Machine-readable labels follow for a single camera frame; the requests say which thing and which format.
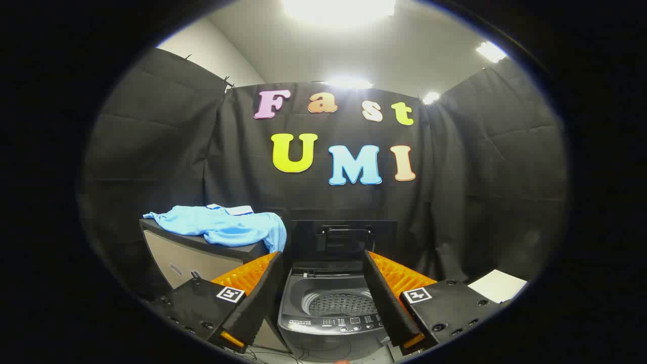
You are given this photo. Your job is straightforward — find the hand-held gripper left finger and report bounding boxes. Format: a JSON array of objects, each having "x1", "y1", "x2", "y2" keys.
[{"x1": 152, "y1": 251, "x2": 291, "y2": 354}]

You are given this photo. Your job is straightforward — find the dark grey washing machine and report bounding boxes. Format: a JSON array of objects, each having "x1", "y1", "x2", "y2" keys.
[{"x1": 277, "y1": 220, "x2": 400, "y2": 362}]

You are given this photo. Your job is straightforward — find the grey cabinet with black top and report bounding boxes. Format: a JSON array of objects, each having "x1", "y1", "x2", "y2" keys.
[{"x1": 139, "y1": 218, "x2": 284, "y2": 350}]

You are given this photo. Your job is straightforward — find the light blue polo shirt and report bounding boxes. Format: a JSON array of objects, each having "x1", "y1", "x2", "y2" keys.
[{"x1": 143, "y1": 204, "x2": 287, "y2": 253}]

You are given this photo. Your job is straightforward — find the large ceiling light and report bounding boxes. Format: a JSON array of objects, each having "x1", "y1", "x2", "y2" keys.
[{"x1": 282, "y1": 0, "x2": 396, "y2": 24}]

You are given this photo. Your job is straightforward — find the black backdrop cloth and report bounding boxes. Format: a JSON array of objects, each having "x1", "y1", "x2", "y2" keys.
[{"x1": 81, "y1": 48, "x2": 569, "y2": 304}]

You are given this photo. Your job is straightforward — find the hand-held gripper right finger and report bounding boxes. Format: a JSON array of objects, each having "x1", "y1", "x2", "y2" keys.
[{"x1": 363, "y1": 249, "x2": 506, "y2": 357}]

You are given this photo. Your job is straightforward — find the thin floor cables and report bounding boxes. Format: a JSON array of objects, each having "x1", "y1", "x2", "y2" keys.
[{"x1": 238, "y1": 346, "x2": 304, "y2": 363}]

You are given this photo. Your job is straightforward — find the dark washing machine lid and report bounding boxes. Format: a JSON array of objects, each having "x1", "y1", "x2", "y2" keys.
[{"x1": 291, "y1": 220, "x2": 397, "y2": 269}]

